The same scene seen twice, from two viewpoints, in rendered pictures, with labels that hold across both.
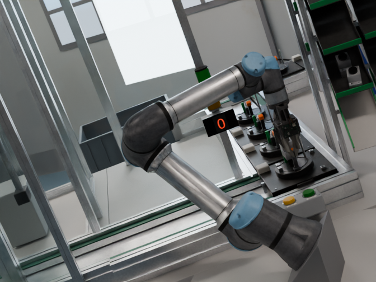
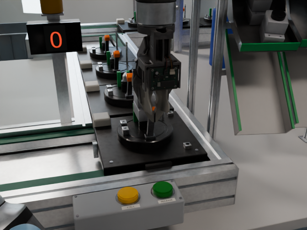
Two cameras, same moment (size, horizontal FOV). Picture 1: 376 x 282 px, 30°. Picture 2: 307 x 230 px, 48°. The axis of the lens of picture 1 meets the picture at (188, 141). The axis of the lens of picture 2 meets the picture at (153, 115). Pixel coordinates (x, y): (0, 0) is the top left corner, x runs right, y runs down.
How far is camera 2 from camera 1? 169 cm
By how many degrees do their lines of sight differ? 15
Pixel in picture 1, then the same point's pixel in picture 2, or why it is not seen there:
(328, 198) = (187, 197)
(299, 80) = not seen: hidden behind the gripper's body
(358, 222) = not seen: outside the picture
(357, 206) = (225, 221)
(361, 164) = (223, 144)
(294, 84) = not seen: hidden behind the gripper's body
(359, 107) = (253, 75)
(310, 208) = (159, 217)
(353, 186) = (227, 187)
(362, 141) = (249, 122)
